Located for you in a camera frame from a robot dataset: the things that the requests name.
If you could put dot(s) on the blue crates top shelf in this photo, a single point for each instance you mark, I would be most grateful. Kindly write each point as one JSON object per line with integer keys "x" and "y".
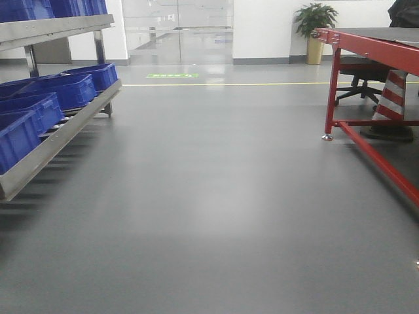
{"x": 21, "y": 10}

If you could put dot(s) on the blue crate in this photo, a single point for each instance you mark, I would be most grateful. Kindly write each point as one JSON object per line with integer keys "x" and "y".
{"x": 103, "y": 75}
{"x": 73, "y": 91}
{"x": 46, "y": 107}
{"x": 19, "y": 136}

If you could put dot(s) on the glass door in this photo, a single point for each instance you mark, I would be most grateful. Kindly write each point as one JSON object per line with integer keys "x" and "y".
{"x": 179, "y": 32}

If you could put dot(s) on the potted green plant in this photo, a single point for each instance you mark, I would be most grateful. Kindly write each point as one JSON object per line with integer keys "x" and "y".
{"x": 307, "y": 20}

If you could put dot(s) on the black office chair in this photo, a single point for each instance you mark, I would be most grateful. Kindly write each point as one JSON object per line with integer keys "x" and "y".
{"x": 363, "y": 70}

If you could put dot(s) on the red white traffic cone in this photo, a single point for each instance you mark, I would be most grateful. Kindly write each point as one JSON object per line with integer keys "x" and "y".
{"x": 391, "y": 107}

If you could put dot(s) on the blue crate nearest front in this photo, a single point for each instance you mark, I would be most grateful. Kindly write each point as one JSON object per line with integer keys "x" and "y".
{"x": 19, "y": 136}

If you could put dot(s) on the red metal work table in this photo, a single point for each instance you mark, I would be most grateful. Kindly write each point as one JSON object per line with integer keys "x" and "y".
{"x": 393, "y": 46}

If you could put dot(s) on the steel rack left side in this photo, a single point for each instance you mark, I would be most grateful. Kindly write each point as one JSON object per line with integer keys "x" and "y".
{"x": 26, "y": 34}

